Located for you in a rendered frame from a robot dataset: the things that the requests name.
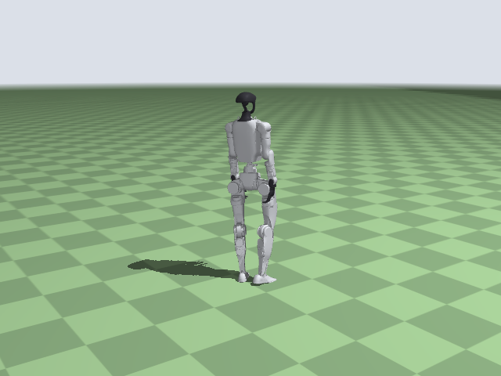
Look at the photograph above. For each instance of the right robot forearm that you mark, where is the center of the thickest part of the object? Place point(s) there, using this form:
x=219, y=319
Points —
x=270, y=168

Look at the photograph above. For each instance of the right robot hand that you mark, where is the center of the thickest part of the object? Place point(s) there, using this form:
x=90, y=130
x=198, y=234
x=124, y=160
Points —
x=272, y=190

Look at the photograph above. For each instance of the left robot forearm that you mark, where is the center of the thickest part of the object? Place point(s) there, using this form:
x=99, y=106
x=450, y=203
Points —
x=234, y=167

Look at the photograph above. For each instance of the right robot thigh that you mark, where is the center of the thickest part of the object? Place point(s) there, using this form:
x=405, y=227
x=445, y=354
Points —
x=269, y=209

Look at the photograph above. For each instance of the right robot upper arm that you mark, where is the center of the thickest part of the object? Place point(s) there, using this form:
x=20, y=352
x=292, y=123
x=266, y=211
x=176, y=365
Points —
x=264, y=128

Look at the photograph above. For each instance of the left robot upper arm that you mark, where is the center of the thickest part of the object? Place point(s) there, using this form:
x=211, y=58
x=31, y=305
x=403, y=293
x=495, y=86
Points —
x=228, y=129

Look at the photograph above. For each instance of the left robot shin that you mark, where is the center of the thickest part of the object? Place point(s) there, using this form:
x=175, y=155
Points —
x=240, y=246

